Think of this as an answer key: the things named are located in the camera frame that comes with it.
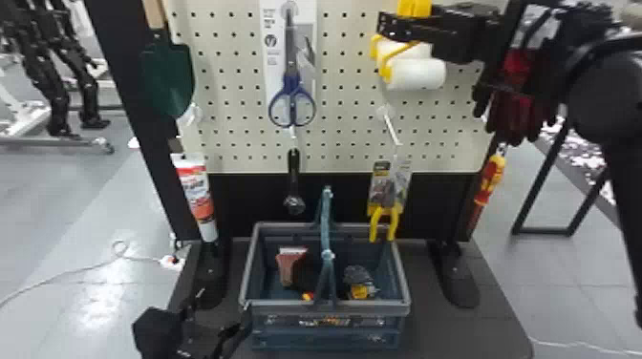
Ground green trowel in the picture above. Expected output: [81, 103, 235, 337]
[139, 0, 196, 119]

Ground black yellow tape measure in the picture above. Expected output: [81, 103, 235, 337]
[342, 264, 381, 302]

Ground blue basket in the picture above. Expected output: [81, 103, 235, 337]
[238, 185, 413, 352]

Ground white pegboard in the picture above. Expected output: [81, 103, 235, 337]
[84, 0, 509, 310]

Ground red black gloves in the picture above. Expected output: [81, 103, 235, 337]
[470, 47, 559, 148]

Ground white cable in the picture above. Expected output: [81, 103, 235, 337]
[0, 239, 166, 310]

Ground blue scissors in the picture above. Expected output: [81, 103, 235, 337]
[259, 0, 319, 130]

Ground black wrench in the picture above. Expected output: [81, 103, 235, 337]
[282, 147, 308, 217]

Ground yellow pliers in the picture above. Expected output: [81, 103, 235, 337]
[366, 158, 414, 243]

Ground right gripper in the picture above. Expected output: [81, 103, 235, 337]
[376, 2, 504, 65]

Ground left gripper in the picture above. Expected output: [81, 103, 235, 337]
[175, 300, 254, 359]

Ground brown brush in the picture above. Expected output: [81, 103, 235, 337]
[275, 245, 310, 288]

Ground white paint roller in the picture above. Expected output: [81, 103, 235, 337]
[369, 0, 448, 93]

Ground white red tube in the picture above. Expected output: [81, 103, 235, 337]
[169, 152, 220, 244]

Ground red yellow screwdriver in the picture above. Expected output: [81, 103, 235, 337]
[465, 152, 507, 235]

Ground white power strip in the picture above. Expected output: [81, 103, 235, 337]
[159, 253, 186, 273]

